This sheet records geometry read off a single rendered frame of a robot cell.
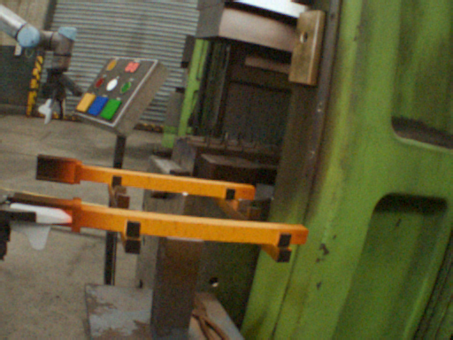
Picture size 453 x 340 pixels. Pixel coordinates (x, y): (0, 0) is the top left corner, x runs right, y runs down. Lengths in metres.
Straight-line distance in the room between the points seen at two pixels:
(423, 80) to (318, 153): 0.33
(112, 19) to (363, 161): 8.56
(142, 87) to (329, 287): 0.97
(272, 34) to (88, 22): 8.20
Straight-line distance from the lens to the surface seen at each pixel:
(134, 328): 0.86
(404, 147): 0.96
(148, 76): 1.61
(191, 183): 0.86
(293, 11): 1.19
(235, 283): 1.15
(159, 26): 9.24
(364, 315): 1.15
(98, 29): 9.26
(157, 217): 0.62
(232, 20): 1.17
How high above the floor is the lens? 1.15
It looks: 10 degrees down
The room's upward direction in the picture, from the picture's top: 10 degrees clockwise
